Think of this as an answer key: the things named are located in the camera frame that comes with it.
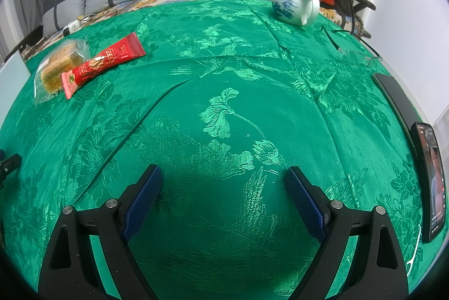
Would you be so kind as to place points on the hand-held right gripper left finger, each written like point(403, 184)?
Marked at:
point(142, 205)

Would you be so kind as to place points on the white and blue teapot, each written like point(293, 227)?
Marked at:
point(291, 2)

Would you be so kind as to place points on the black phone with lit screen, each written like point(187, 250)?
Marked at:
point(429, 181)

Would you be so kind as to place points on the clear-framed glasses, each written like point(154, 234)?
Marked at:
point(350, 53)

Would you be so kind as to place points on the red snack packet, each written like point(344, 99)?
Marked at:
point(105, 60)

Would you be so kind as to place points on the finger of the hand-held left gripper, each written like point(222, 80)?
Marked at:
point(10, 162)

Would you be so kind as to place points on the green patterned tablecloth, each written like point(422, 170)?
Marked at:
point(228, 93)

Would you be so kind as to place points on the bread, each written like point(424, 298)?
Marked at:
point(56, 65)

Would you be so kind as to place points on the dark wooden chair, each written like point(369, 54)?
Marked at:
point(364, 2)

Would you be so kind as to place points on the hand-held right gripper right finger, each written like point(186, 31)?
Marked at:
point(305, 205)

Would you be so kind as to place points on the white board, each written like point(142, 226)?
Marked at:
point(12, 86)

